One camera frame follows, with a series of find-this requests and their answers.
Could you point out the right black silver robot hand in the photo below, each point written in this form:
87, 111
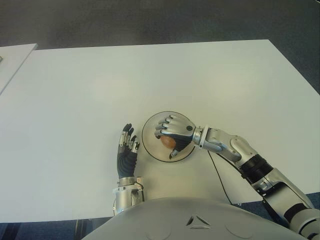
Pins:
180, 130

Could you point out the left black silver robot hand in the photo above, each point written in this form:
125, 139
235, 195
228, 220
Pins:
126, 162

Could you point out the red yellow apple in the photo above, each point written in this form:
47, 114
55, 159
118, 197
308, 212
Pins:
167, 142

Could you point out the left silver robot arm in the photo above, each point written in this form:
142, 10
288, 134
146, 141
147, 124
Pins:
123, 198

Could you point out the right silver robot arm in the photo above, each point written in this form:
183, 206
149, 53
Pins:
250, 160

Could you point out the white plate black rim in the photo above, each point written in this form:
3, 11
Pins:
150, 140

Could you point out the grey robot torso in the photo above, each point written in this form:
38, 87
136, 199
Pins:
175, 220

